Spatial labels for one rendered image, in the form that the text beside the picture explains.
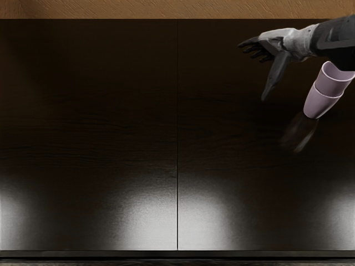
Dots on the lilac cup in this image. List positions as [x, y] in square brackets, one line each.
[331, 83]
[319, 105]

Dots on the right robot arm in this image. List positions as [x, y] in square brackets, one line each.
[337, 36]

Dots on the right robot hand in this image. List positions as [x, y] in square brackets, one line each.
[288, 40]

